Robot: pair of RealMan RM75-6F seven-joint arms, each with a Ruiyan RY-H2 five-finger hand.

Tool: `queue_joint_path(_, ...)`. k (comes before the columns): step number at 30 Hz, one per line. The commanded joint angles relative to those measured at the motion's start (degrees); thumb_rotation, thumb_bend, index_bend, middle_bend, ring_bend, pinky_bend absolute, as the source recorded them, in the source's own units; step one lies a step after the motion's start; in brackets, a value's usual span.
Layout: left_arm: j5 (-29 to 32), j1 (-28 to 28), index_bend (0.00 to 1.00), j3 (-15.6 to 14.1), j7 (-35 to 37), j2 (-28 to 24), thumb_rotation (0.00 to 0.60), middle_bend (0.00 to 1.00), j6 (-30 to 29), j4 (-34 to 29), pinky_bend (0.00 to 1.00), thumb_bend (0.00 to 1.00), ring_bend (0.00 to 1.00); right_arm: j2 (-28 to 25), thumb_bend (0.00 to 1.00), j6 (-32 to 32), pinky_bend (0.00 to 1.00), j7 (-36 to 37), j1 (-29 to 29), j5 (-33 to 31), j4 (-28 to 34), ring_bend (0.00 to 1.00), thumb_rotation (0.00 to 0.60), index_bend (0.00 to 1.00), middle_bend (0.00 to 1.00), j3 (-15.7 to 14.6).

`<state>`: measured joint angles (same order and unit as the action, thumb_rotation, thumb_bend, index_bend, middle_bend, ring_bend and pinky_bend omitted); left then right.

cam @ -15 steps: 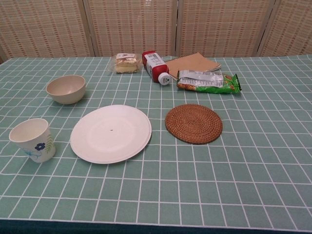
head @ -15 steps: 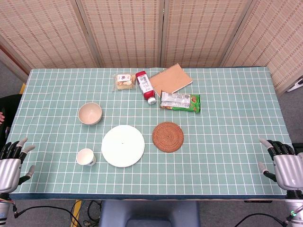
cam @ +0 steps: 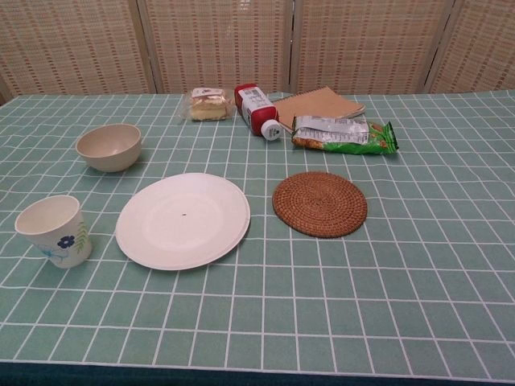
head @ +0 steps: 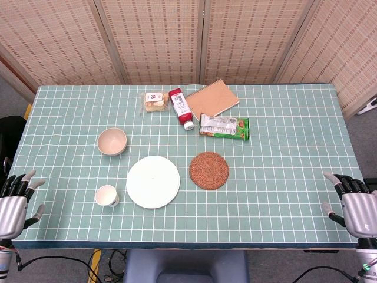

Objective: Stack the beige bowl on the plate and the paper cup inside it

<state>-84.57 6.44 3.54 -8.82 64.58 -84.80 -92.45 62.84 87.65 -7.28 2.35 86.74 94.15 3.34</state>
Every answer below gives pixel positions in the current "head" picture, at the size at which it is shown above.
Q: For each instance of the white screen foot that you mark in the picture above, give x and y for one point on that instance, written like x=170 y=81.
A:
x=369 y=106

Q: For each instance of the brown spiral notebook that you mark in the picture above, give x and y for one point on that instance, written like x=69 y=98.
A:
x=212 y=98

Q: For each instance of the white round plate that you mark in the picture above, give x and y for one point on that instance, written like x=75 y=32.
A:
x=153 y=182

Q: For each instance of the off-white bowl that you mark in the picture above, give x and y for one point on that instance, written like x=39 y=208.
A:
x=112 y=142

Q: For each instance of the blue-grey padded stool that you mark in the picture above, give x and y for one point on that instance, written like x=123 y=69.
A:
x=185 y=265

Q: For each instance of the brown woven round coaster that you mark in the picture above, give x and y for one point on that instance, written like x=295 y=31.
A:
x=209 y=171

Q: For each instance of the black chair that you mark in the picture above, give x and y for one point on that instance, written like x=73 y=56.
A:
x=10 y=132

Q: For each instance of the clear wrapped cake slice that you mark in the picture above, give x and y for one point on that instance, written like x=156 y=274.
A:
x=155 y=102

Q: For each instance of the green snack packet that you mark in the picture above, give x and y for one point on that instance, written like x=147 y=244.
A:
x=225 y=127

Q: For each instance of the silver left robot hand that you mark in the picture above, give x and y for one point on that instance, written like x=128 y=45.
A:
x=10 y=210

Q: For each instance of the green grid tablecloth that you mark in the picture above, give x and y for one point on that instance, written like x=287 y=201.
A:
x=265 y=191

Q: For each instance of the red bottle with white cap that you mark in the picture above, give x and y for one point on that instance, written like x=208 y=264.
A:
x=181 y=107

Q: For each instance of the small white flowered cup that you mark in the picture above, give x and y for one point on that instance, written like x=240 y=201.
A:
x=105 y=195

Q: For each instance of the bamboo folding screen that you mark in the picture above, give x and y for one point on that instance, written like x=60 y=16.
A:
x=153 y=41

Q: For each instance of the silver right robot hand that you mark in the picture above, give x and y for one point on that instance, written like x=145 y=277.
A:
x=357 y=212

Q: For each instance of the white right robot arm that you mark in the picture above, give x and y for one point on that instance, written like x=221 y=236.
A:
x=366 y=259

